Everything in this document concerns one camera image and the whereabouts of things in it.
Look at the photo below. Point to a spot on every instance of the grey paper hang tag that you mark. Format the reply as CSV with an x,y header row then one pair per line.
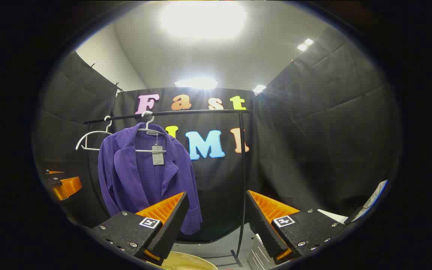
x,y
158,155

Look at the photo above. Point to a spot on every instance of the beige laundry hamper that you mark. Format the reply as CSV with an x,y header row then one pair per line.
x,y
186,262

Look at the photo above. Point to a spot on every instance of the white clothes hanger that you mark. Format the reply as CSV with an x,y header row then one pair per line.
x,y
149,123
92,133

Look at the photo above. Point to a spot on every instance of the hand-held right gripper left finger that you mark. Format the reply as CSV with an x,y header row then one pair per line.
x,y
173,225

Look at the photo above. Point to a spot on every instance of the large ceiling light panel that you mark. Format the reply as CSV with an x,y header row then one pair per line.
x,y
203,18

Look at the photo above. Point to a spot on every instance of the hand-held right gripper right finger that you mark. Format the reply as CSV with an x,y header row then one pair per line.
x,y
264,228

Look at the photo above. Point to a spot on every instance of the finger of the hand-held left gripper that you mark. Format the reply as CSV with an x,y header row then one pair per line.
x,y
68,187
54,178

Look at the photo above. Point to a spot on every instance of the small ceiling light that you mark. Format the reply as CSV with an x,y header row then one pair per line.
x,y
305,44

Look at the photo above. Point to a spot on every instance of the black metal clothes rack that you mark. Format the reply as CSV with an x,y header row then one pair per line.
x,y
201,112

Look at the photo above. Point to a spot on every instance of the black backdrop cloth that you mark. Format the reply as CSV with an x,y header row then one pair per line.
x,y
313,131

